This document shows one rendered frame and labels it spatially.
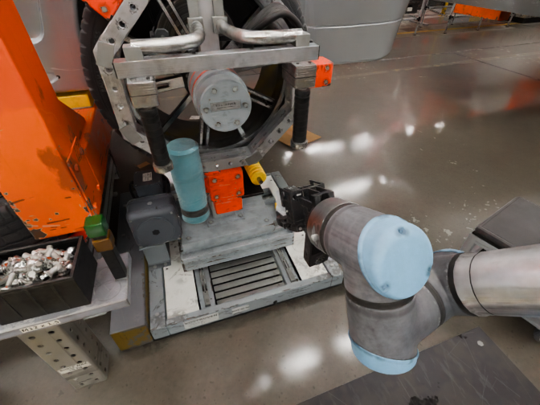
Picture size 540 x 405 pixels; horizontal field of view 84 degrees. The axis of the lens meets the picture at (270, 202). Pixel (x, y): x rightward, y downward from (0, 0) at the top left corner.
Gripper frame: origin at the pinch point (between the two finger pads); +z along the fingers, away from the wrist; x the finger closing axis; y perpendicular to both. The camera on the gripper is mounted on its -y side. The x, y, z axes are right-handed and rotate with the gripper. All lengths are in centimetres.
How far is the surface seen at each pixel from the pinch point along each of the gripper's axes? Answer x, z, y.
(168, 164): 21.5, 11.5, 13.8
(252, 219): -8, 61, -22
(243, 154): -3.0, 36.2, 9.4
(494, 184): -169, 65, -46
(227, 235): 5, 58, -24
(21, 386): 86, 49, -53
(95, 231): 41.0, 15.2, 1.9
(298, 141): -10.3, 8.6, 12.9
